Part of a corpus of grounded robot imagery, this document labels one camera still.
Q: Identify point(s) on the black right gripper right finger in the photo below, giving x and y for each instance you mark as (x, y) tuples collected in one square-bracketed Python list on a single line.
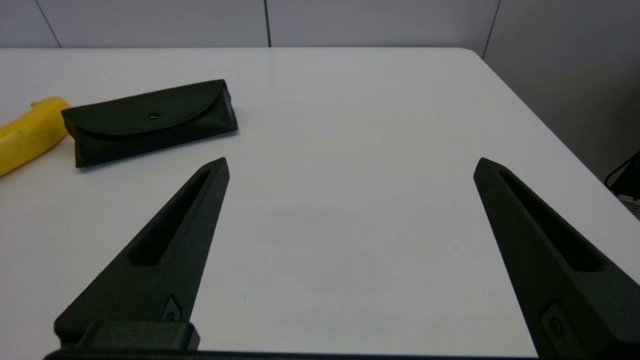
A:
[(535, 260)]

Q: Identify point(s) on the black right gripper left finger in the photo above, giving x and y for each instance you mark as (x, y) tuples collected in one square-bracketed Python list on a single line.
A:
[(170, 250)]

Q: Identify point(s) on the black glasses case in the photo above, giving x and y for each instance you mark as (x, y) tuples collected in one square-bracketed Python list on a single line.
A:
[(150, 122)]

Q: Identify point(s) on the yellow banana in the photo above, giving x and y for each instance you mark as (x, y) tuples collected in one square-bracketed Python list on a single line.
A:
[(25, 135)]

